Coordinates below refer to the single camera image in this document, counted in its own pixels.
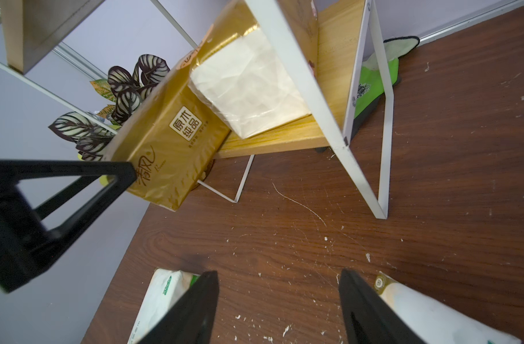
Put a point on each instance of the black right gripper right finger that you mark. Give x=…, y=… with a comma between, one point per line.
x=367, y=318

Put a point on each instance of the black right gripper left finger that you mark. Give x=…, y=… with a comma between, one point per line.
x=192, y=317

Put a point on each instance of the gold tissue pack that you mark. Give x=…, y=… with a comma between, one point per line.
x=170, y=140
x=237, y=73

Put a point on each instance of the white green tissue pack left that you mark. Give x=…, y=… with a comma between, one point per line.
x=165, y=289

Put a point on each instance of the white green tissue pack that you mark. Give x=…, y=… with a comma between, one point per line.
x=165, y=289
x=433, y=321

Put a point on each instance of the white green tissue pack right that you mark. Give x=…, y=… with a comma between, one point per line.
x=433, y=321

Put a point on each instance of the potted artificial plant amber vase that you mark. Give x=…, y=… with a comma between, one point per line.
x=126, y=91

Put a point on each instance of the green black work glove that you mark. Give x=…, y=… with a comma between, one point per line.
x=370, y=88

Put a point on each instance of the white frame wooden shelf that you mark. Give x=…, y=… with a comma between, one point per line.
x=280, y=35

